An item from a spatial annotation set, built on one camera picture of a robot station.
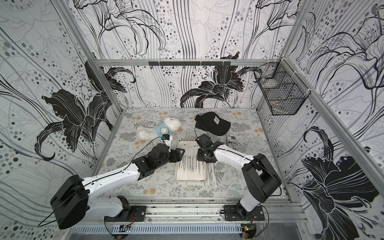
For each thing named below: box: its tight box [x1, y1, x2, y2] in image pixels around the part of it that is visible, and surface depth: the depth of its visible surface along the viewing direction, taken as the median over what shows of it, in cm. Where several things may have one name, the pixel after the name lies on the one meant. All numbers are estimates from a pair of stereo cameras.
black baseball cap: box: [194, 111, 231, 136], surface depth 107 cm
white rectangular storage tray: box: [174, 140, 208, 182], surface depth 88 cm
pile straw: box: [206, 162, 218, 188], surface depth 88 cm
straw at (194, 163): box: [193, 147, 196, 181], surface depth 88 cm
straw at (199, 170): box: [198, 161, 201, 181], surface depth 87 cm
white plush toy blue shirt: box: [137, 117, 182, 141], surface depth 100 cm
